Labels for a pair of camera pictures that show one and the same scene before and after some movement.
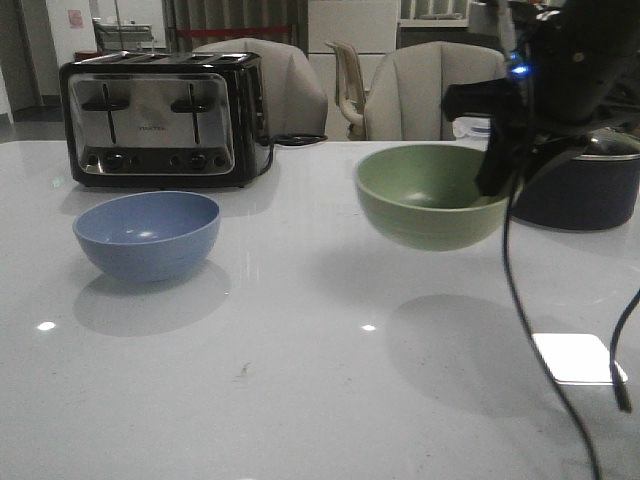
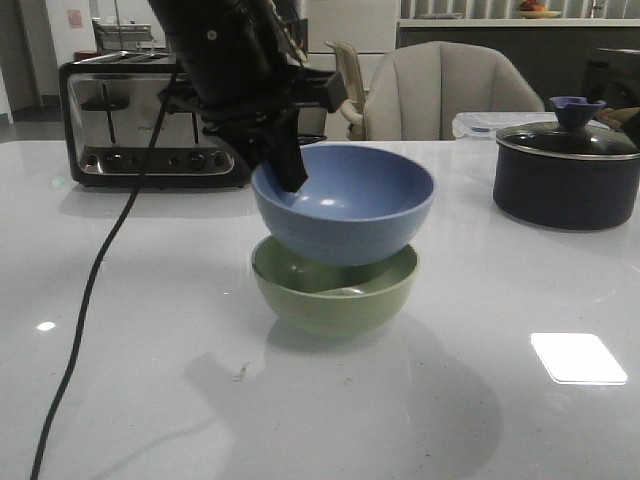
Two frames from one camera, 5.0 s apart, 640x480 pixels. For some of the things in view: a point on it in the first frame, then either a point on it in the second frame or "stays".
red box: x=85 y=55 stays
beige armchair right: x=404 y=97 stays
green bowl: x=427 y=196 to x=339 y=300
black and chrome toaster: x=164 y=119 stays
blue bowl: x=150 y=236 to x=356 y=204
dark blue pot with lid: x=593 y=188 stays
